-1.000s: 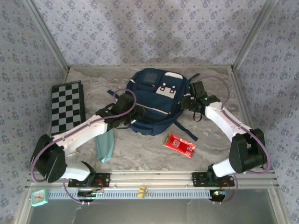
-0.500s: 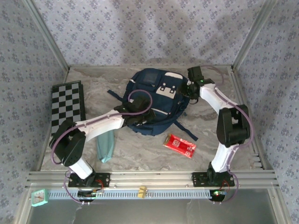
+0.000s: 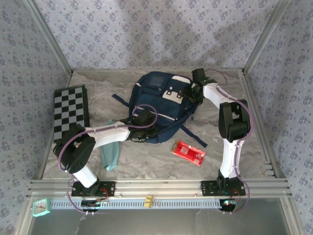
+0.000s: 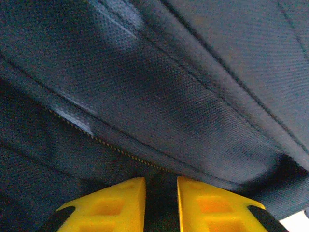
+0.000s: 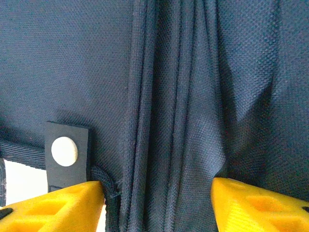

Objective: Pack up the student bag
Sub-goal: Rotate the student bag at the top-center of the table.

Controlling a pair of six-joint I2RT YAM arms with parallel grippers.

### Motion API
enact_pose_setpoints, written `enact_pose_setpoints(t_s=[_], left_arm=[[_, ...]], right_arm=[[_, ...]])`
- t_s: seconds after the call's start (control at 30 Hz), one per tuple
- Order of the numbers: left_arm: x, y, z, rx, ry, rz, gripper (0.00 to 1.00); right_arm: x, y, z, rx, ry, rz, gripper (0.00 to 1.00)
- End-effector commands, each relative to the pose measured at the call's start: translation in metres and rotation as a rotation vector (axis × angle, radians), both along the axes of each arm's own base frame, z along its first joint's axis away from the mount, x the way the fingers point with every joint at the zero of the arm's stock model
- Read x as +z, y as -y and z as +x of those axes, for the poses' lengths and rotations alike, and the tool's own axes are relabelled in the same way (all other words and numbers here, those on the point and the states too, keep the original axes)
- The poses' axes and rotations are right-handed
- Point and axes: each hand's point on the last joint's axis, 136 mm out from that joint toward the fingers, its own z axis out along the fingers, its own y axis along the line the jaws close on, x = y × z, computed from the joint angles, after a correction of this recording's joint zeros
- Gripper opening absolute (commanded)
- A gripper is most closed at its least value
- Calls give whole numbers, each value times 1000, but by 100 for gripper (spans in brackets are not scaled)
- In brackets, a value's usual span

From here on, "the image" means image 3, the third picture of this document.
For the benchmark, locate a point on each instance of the black round controller board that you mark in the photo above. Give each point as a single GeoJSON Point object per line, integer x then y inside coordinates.
{"type": "Point", "coordinates": [227, 205]}
{"type": "Point", "coordinates": [90, 204]}

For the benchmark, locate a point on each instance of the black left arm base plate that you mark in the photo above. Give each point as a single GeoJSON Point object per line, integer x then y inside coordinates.
{"type": "Point", "coordinates": [110, 188]}

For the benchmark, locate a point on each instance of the aluminium frame post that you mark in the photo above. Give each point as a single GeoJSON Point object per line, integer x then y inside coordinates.
{"type": "Point", "coordinates": [265, 36]}

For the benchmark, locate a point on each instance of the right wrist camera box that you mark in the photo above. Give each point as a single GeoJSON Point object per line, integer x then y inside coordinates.
{"type": "Point", "coordinates": [199, 75]}

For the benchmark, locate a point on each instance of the teal pencil case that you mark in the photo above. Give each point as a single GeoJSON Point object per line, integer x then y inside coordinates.
{"type": "Point", "coordinates": [110, 156]}

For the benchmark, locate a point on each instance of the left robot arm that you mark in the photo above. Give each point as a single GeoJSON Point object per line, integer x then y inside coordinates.
{"type": "Point", "coordinates": [110, 134]}

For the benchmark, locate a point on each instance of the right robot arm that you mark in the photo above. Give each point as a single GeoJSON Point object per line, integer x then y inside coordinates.
{"type": "Point", "coordinates": [230, 156]}

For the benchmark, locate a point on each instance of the aluminium front frame rail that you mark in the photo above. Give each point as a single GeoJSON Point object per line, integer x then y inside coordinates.
{"type": "Point", "coordinates": [159, 187]}

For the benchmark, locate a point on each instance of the black grey chessboard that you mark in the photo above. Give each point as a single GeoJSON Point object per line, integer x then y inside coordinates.
{"type": "Point", "coordinates": [68, 107]}

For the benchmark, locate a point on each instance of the navy blue backpack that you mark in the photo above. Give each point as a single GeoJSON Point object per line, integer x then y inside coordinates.
{"type": "Point", "coordinates": [156, 102]}

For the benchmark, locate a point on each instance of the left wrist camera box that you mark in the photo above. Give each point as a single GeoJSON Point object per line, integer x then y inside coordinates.
{"type": "Point", "coordinates": [143, 117]}

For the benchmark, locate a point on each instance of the mint green alarm clock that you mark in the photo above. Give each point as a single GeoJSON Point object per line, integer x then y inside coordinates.
{"type": "Point", "coordinates": [41, 207]}

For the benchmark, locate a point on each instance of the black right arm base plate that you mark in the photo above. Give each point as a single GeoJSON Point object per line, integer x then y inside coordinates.
{"type": "Point", "coordinates": [206, 188]}

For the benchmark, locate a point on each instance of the aluminium side frame rail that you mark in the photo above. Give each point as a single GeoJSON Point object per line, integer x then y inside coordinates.
{"type": "Point", "coordinates": [259, 122]}

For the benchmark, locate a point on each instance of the small yellow connector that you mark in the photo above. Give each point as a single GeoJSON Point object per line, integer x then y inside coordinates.
{"type": "Point", "coordinates": [149, 201]}

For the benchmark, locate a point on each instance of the red packet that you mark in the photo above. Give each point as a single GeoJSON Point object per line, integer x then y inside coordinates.
{"type": "Point", "coordinates": [188, 153]}

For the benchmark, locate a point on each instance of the grey metal panel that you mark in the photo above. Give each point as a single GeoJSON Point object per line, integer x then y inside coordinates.
{"type": "Point", "coordinates": [171, 220]}

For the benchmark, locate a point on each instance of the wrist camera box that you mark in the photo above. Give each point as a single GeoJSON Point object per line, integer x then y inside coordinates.
{"type": "Point", "coordinates": [143, 117]}
{"type": "Point", "coordinates": [199, 75]}

